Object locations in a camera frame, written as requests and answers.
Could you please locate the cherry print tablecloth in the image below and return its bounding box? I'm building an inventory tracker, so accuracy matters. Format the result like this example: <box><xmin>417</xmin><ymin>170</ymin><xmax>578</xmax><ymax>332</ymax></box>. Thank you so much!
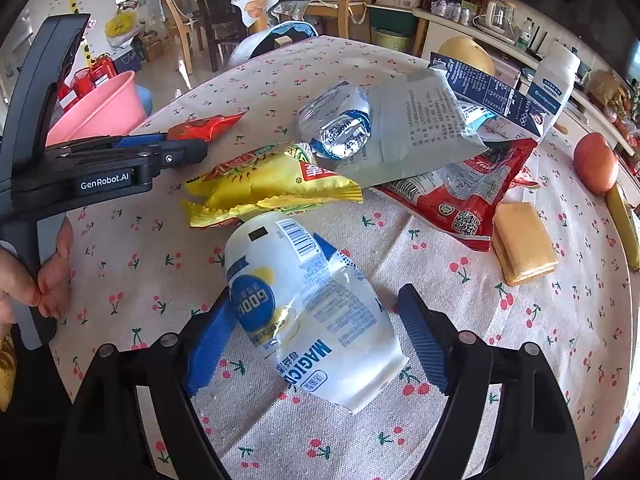
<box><xmin>47</xmin><ymin>35</ymin><xmax>636</xmax><ymax>480</ymax></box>

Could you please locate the giraffe height chart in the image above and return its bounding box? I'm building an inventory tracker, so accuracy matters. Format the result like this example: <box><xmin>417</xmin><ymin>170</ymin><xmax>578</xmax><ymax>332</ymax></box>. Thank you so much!
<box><xmin>60</xmin><ymin>0</ymin><xmax>98</xmax><ymax>68</ymax></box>

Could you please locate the upright white plastic bottle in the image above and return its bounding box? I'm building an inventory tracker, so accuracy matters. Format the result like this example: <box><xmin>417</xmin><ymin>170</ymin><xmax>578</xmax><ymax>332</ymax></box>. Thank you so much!
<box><xmin>522</xmin><ymin>40</ymin><xmax>582</xmax><ymax>133</ymax></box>

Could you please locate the row of small glass jars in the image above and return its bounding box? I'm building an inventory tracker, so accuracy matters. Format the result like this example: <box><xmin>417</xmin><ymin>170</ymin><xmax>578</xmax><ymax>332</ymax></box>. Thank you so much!
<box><xmin>430</xmin><ymin>0</ymin><xmax>476</xmax><ymax>26</ymax></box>

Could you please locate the large red snack bag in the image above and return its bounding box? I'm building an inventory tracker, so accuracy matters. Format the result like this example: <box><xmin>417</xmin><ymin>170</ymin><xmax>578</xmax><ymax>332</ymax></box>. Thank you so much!
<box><xmin>375</xmin><ymin>135</ymin><xmax>540</xmax><ymax>253</ymax></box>

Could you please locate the yellow snack packet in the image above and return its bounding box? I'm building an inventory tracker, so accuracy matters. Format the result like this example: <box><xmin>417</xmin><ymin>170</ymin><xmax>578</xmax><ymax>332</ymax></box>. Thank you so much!
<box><xmin>181</xmin><ymin>142</ymin><xmax>364</xmax><ymax>230</ymax></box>

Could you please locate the large crushed white plastic bottle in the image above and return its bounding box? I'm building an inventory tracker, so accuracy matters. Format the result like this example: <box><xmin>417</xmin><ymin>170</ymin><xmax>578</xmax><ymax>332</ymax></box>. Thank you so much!
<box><xmin>222</xmin><ymin>211</ymin><xmax>407</xmax><ymax>415</ymax></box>

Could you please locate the green capped water bottle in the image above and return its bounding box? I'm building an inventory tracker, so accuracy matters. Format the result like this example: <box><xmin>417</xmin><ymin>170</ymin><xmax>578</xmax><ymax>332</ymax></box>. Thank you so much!
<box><xmin>516</xmin><ymin>16</ymin><xmax>536</xmax><ymax>51</ymax></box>

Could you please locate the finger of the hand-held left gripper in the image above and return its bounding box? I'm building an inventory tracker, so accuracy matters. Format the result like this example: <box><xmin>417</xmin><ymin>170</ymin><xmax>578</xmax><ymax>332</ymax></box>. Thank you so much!
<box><xmin>127</xmin><ymin>138</ymin><xmax>209</xmax><ymax>176</ymax></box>
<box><xmin>47</xmin><ymin>132</ymin><xmax>170</xmax><ymax>157</ymax></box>

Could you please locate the pink storage box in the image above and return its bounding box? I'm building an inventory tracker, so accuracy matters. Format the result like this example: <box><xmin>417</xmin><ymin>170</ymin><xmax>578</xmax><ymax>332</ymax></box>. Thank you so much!
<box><xmin>492</xmin><ymin>55</ymin><xmax>523</xmax><ymax>88</ymax></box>

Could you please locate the white low cabinet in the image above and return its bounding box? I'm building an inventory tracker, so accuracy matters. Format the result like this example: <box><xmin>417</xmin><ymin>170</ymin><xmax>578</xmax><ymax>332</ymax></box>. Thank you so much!
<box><xmin>415</xmin><ymin>7</ymin><xmax>640</xmax><ymax>181</ymax></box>

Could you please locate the person's left hand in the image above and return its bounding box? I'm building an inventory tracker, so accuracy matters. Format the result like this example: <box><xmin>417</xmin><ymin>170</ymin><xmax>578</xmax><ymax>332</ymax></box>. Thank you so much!
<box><xmin>0</xmin><ymin>217</ymin><xmax>75</xmax><ymax>328</ymax></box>

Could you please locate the red apple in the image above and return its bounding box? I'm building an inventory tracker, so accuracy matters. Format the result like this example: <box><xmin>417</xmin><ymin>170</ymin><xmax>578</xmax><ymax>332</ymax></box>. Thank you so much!
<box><xmin>573</xmin><ymin>132</ymin><xmax>620</xmax><ymax>196</ymax></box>

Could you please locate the yellow banana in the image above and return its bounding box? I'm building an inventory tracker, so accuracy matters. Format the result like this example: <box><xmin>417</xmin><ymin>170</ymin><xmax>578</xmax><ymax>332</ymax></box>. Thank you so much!
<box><xmin>605</xmin><ymin>183</ymin><xmax>640</xmax><ymax>272</ymax></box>

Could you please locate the green waste bin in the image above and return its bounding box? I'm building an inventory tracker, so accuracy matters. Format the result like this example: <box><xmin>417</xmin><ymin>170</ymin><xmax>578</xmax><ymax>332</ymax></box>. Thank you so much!
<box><xmin>372</xmin><ymin>27</ymin><xmax>416</xmax><ymax>53</ymax></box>

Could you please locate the orange red snack packet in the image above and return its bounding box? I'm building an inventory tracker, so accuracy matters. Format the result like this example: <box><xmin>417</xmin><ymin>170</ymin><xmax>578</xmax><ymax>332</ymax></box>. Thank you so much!
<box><xmin>166</xmin><ymin>112</ymin><xmax>247</xmax><ymax>143</ymax></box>

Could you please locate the yellow plastic bag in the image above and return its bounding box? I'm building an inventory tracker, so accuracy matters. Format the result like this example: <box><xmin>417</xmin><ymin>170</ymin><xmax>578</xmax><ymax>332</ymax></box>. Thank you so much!
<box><xmin>105</xmin><ymin>7</ymin><xmax>137</xmax><ymax>38</ymax></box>

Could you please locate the blue and white backpack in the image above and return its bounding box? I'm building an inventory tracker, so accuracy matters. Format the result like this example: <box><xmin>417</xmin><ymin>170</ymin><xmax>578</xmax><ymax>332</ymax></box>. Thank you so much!
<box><xmin>227</xmin><ymin>20</ymin><xmax>321</xmax><ymax>68</ymax></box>

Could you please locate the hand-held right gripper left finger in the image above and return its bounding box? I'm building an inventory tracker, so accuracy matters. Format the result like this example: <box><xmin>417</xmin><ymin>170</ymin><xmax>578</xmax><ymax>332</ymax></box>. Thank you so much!
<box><xmin>57</xmin><ymin>292</ymin><xmax>241</xmax><ymax>480</ymax></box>

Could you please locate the small crushed white plastic bottle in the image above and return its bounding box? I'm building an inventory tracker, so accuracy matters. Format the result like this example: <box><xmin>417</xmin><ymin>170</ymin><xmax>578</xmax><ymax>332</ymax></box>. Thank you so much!
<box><xmin>298</xmin><ymin>84</ymin><xmax>373</xmax><ymax>160</ymax></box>

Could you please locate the yellow sandwich cracker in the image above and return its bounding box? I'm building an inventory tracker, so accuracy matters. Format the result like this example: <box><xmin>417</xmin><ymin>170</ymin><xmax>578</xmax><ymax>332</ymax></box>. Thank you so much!
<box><xmin>491</xmin><ymin>202</ymin><xmax>560</xmax><ymax>287</ymax></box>

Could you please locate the pink plastic basin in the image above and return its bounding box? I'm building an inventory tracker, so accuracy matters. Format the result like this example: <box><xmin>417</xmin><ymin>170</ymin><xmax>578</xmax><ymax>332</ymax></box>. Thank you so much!
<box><xmin>46</xmin><ymin>71</ymin><xmax>148</xmax><ymax>147</ymax></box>

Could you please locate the dark blue milk carton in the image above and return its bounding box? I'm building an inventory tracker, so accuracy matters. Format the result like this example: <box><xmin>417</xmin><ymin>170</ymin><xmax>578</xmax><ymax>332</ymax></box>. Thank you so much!
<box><xmin>427</xmin><ymin>51</ymin><xmax>548</xmax><ymax>143</ymax></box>

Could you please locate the blue and white snack bag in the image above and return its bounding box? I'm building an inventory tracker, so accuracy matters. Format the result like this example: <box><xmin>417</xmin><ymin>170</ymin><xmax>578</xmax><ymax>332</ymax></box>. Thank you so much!
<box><xmin>330</xmin><ymin>67</ymin><xmax>498</xmax><ymax>189</ymax></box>

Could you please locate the white electric kettle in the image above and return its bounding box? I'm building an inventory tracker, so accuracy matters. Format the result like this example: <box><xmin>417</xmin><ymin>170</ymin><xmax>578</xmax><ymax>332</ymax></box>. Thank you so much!
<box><xmin>482</xmin><ymin>0</ymin><xmax>518</xmax><ymax>36</ymax></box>

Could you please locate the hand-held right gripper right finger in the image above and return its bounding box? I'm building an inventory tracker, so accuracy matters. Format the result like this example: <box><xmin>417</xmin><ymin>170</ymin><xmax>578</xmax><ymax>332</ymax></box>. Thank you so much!
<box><xmin>397</xmin><ymin>283</ymin><xmax>586</xmax><ymax>480</ymax></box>

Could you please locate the yellow pear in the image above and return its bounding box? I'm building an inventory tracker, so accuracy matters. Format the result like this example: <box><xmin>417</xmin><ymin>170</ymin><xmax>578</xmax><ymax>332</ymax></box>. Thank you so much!
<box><xmin>437</xmin><ymin>36</ymin><xmax>496</xmax><ymax>77</ymax></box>

